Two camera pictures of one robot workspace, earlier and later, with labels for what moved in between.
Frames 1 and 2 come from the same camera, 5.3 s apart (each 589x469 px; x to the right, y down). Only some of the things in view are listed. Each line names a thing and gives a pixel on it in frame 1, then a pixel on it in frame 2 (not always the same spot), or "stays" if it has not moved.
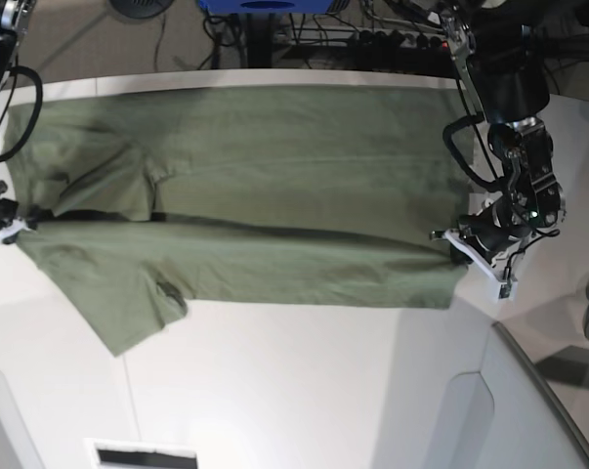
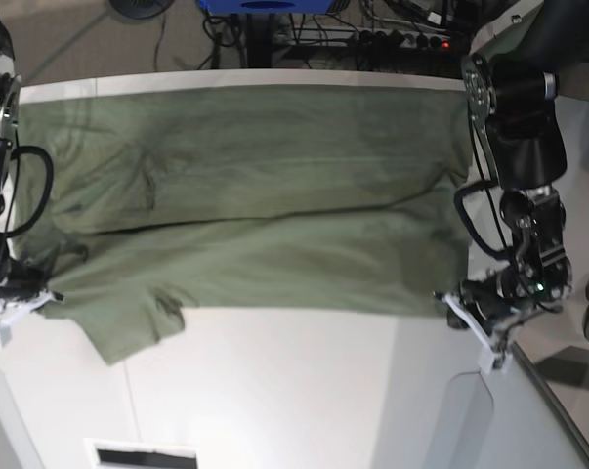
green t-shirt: x=132 y=202 stays
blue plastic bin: x=266 y=7 stays
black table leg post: x=259 y=39 stays
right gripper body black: x=495 y=229 to x=508 y=293
